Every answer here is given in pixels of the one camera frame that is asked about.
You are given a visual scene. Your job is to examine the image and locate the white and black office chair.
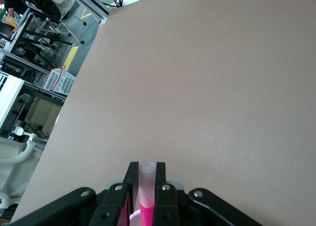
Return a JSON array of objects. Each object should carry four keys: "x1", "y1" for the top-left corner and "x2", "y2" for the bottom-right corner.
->
[{"x1": 23, "y1": 0, "x2": 87, "y2": 44}]

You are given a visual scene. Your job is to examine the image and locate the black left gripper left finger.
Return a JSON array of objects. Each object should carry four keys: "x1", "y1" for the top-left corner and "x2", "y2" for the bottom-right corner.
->
[{"x1": 90, "y1": 161, "x2": 140, "y2": 226}]

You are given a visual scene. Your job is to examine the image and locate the aluminium frame profile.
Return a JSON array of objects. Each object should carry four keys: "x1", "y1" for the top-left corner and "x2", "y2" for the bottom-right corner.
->
[{"x1": 64, "y1": 0, "x2": 112, "y2": 24}]

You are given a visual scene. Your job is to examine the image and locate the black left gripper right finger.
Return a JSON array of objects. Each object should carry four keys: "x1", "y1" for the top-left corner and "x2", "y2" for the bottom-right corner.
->
[{"x1": 152, "y1": 162, "x2": 185, "y2": 226}]

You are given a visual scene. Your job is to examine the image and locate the white cabinet panel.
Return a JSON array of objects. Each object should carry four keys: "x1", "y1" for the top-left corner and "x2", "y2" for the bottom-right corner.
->
[{"x1": 0, "y1": 71, "x2": 25, "y2": 132}]

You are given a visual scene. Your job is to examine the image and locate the pink marker pen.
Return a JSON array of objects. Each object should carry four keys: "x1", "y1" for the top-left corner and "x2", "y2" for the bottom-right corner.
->
[{"x1": 138, "y1": 162, "x2": 157, "y2": 226}]

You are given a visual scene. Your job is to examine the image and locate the black metal table frame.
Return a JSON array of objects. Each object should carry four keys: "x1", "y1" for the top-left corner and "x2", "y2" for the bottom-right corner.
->
[{"x1": 7, "y1": 12, "x2": 75, "y2": 54}]

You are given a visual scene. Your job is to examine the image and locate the person in dark shirt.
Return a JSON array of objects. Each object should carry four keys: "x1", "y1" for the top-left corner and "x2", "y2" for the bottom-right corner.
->
[{"x1": 0, "y1": 0, "x2": 25, "y2": 20}]

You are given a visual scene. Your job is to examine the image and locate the grey metal shelf rack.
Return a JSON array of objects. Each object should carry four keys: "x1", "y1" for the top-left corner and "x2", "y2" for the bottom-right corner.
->
[{"x1": 0, "y1": 49, "x2": 69, "y2": 102}]

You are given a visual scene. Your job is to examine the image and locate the white vented box red trim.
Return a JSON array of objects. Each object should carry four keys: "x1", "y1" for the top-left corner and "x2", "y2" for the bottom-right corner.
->
[{"x1": 42, "y1": 67, "x2": 77, "y2": 95}]

